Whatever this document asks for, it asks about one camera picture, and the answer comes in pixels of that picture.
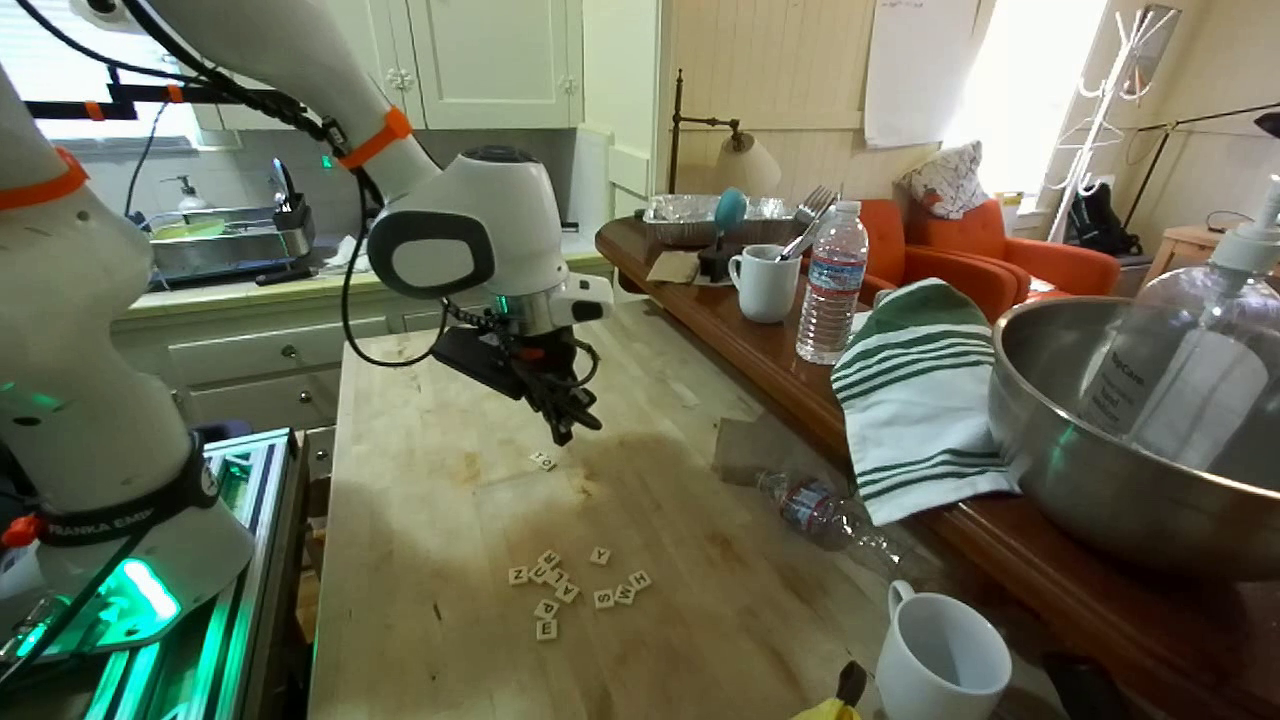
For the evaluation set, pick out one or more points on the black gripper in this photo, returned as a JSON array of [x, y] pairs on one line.
[[536, 369]]

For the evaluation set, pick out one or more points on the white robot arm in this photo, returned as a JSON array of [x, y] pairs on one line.
[[135, 531]]

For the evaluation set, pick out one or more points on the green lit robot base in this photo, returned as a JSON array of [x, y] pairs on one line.
[[138, 650]]

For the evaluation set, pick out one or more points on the pile of letter tiles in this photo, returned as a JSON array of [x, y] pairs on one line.
[[560, 590]]

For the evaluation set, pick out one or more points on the white mug near tiles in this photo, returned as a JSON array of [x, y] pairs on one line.
[[937, 658]]

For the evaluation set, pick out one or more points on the white mug on counter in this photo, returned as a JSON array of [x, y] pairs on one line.
[[765, 282]]

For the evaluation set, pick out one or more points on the crumpled clear plastic bottle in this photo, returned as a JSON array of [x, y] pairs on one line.
[[817, 511]]

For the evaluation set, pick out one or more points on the floor lamp with shade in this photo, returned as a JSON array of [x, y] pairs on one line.
[[742, 162]]

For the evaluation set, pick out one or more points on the clear plastic water bottle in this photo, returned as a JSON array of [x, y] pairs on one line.
[[835, 276]]

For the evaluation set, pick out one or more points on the white kitchen cabinet drawers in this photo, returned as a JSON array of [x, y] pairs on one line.
[[268, 354]]

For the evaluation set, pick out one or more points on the green striped white towel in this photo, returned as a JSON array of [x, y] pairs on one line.
[[914, 393]]

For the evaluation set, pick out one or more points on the orange armchair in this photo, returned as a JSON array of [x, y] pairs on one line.
[[976, 257]]

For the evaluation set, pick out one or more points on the large steel mixing bowl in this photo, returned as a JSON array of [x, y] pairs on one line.
[[1168, 462]]

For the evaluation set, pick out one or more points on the clear pump soap bottle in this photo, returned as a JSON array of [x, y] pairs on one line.
[[1192, 354]]

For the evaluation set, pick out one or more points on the white coat rack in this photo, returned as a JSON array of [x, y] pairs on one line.
[[1140, 40]]

